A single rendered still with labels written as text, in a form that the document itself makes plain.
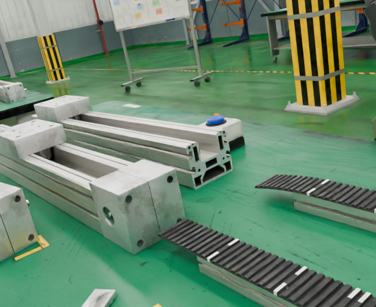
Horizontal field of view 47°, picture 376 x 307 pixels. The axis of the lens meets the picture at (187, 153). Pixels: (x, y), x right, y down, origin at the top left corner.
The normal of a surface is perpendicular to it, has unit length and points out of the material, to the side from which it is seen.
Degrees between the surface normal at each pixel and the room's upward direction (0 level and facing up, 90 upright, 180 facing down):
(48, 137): 90
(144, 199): 90
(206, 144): 90
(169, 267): 0
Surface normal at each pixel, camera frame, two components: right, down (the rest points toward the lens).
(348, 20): -0.81, 0.33
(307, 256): -0.18, -0.93
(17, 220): 0.74, 0.08
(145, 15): -0.57, 0.37
